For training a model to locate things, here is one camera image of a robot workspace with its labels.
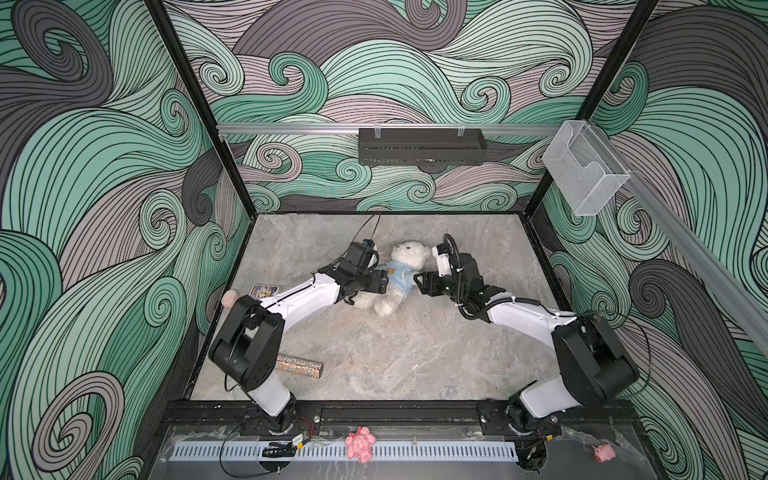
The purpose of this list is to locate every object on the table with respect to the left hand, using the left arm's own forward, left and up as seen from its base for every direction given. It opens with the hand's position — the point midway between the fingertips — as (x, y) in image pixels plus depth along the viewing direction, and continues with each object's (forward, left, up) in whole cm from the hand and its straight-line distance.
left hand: (378, 275), depth 90 cm
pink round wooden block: (-5, +48, -8) cm, 49 cm away
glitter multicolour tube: (-25, +21, -7) cm, 33 cm away
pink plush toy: (-42, +4, -5) cm, 43 cm away
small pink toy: (-43, -53, -6) cm, 68 cm away
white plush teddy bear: (+7, -9, -1) cm, 12 cm away
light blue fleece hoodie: (0, -7, 0) cm, 7 cm away
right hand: (0, -13, +1) cm, 14 cm away
